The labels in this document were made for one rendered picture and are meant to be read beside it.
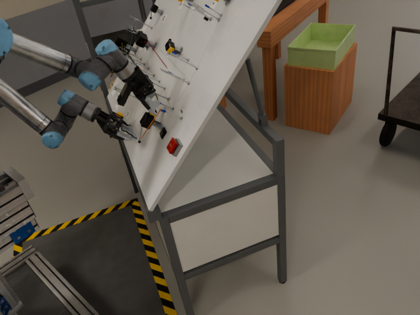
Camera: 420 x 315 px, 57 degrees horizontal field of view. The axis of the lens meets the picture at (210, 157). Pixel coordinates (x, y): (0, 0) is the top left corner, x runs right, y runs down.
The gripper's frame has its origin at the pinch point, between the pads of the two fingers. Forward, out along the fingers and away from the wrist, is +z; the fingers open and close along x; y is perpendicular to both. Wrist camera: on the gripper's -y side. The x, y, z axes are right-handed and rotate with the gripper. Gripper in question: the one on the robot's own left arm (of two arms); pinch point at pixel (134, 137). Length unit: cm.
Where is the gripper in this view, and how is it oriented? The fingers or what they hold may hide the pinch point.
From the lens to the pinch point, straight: 178.7
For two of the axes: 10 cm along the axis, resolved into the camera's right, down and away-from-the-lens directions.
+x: 3.8, -8.5, 3.6
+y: 4.0, -2.0, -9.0
